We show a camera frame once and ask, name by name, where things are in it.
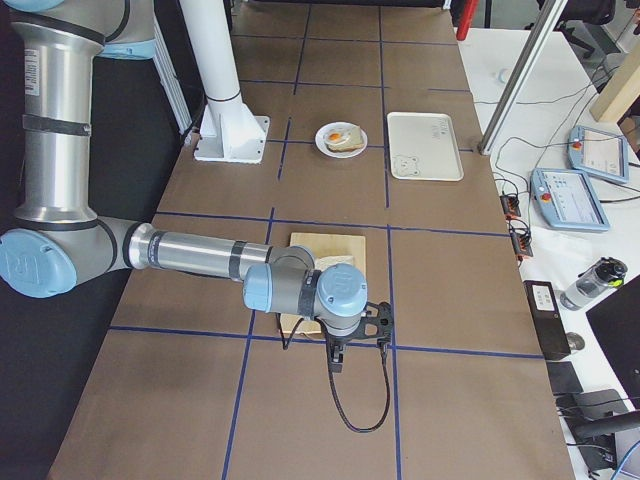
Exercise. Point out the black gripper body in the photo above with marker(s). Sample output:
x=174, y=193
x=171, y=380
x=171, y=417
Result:
x=336, y=351

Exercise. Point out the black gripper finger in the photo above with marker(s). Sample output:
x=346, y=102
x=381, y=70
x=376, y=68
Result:
x=336, y=358

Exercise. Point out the bread slice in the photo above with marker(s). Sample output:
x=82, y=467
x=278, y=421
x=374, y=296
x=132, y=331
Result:
x=326, y=262

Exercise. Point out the white round plate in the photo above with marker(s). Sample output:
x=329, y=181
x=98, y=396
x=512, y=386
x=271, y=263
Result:
x=319, y=140

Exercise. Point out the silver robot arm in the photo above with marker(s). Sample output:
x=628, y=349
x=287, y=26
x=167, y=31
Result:
x=60, y=242

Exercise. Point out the bottom bread with egg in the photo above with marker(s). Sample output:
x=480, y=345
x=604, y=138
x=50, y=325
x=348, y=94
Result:
x=344, y=139

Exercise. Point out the wooden cutting board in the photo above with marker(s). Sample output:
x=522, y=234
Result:
x=321, y=245

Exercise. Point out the black power box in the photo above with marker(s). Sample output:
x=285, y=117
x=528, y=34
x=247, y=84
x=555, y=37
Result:
x=546, y=319

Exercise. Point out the cream bear tray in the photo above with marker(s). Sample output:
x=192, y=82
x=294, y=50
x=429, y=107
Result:
x=423, y=146

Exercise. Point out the near teach pendant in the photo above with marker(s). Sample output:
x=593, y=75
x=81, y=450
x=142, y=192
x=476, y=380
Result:
x=567, y=200

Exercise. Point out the teach pendant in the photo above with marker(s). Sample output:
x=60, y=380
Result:
x=600, y=154
x=567, y=200

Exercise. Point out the clear water bottle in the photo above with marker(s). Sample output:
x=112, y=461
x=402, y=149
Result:
x=605, y=274

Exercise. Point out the black monitor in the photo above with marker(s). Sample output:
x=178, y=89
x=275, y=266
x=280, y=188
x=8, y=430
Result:
x=615, y=324

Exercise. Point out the white mounting column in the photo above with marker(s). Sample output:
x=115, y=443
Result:
x=229, y=131

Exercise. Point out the far teach pendant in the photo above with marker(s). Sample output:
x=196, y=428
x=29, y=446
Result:
x=600, y=154

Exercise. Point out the wooden beam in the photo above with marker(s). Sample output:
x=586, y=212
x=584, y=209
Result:
x=621, y=91

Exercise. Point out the aluminium frame post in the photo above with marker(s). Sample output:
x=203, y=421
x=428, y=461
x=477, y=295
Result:
x=543, y=26

